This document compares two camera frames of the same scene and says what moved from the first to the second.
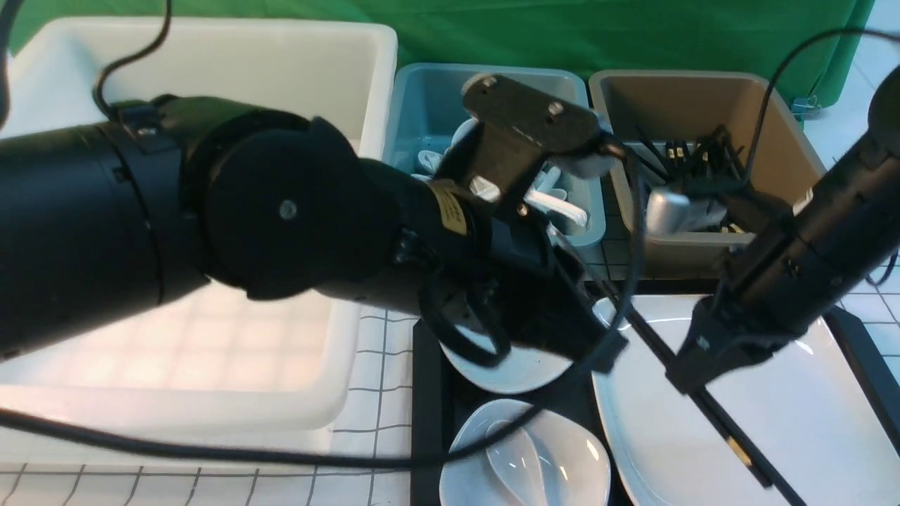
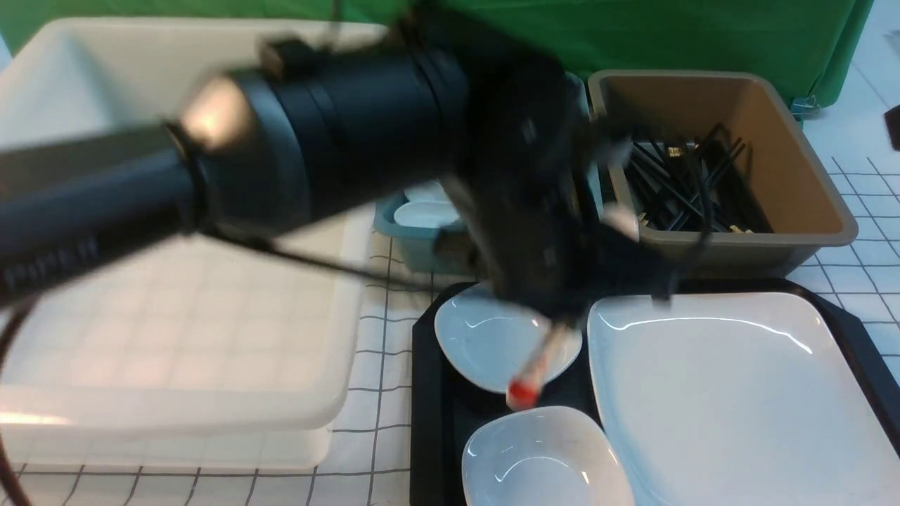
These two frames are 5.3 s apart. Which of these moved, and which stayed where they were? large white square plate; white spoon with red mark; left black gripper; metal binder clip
Moved: white spoon with red mark; left black gripper
Stayed: metal binder clip; large white square plate
